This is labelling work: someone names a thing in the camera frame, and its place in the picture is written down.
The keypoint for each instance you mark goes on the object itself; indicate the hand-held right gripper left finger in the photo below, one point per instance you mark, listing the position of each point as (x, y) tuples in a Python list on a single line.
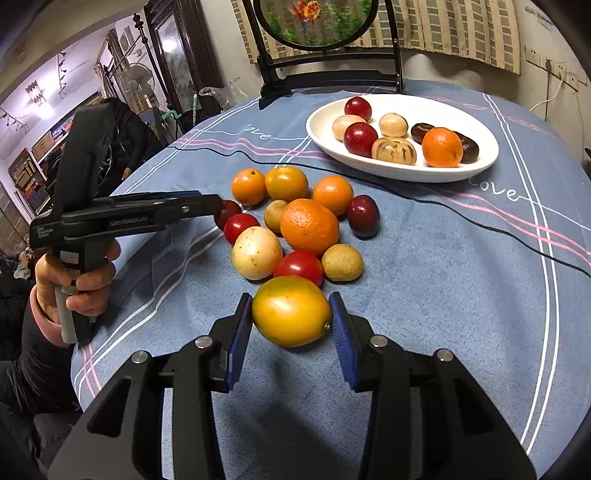
[(240, 337)]

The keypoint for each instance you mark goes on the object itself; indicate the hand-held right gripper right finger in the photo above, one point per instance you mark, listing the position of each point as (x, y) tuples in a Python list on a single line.
[(342, 337)]

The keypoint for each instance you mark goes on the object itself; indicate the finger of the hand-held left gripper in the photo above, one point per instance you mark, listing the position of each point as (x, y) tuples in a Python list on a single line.
[(194, 206), (180, 194)]

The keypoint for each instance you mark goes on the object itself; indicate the dark red plum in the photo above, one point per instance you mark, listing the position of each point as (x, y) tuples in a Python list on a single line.
[(227, 216), (363, 216)]

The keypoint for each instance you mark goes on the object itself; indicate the red cherry tomato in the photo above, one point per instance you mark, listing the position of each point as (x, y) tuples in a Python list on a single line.
[(299, 266), (241, 227)]

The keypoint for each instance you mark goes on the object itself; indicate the yellow-orange citrus fruit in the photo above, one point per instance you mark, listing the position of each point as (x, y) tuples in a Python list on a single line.
[(292, 311), (286, 183)]

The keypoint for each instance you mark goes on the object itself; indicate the orange mandarin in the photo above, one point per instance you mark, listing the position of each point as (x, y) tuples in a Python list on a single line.
[(249, 186), (442, 146), (333, 194), (309, 227)]

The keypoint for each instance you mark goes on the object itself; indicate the small brown longan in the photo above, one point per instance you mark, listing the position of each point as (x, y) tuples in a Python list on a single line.
[(274, 215), (342, 262)]

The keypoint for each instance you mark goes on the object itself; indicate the cream round fruit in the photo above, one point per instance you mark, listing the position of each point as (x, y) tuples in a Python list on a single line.
[(256, 253), (393, 124)]

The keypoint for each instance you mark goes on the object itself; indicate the white plate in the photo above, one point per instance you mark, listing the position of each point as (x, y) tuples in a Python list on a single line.
[(323, 124)]

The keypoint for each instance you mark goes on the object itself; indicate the large tan round fruit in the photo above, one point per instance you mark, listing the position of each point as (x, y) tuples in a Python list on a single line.
[(394, 151)]

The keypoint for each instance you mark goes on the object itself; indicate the dark purple passion fruit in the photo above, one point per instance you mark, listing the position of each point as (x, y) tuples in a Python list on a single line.
[(420, 133), (468, 147)]

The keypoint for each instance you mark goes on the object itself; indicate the person's left forearm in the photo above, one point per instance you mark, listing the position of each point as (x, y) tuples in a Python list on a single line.
[(37, 360)]

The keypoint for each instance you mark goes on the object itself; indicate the person's left hand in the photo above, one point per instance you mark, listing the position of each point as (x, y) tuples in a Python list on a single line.
[(87, 295)]

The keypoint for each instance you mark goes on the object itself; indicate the standing fan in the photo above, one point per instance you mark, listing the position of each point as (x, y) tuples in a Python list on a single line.
[(136, 81)]

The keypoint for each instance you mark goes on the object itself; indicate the clear plastic bag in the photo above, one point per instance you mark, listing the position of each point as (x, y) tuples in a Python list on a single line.
[(214, 99)]

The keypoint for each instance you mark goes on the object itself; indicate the blue plaid tablecloth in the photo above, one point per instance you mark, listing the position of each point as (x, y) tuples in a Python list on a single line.
[(438, 300)]

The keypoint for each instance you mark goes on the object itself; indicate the dark framed painting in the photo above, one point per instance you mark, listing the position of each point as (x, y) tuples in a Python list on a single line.
[(178, 64)]

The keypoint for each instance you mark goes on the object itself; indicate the black framed goldfish screen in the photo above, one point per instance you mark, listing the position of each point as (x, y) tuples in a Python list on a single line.
[(318, 23)]

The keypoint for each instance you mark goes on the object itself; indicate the beige plaid curtain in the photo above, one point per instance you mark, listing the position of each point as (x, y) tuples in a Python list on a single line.
[(461, 32)]

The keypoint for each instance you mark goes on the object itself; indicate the wall shelf with boxes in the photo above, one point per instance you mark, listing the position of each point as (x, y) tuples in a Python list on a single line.
[(41, 147)]

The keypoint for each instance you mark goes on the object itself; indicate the white wall socket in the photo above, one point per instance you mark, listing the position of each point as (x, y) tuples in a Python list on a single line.
[(533, 55)]

